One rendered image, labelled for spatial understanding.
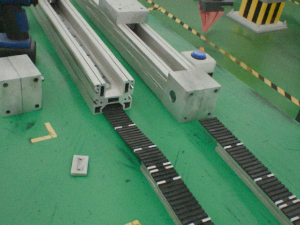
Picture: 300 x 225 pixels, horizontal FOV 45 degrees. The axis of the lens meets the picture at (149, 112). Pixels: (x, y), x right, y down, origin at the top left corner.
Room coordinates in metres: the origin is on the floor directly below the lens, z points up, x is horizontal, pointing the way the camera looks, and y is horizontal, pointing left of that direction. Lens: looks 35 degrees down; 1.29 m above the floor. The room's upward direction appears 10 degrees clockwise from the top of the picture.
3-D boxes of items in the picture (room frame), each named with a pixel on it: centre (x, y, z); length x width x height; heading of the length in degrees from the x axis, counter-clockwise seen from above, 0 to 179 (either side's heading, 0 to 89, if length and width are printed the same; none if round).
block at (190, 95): (0.78, -0.10, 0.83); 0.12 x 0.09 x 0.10; 123
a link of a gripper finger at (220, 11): (0.98, -0.10, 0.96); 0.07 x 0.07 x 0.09; 32
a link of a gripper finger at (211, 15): (1.00, -0.12, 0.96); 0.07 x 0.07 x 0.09; 32
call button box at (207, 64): (0.98, -0.11, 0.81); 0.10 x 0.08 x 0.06; 123
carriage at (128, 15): (1.15, 0.15, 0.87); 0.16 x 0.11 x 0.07; 33
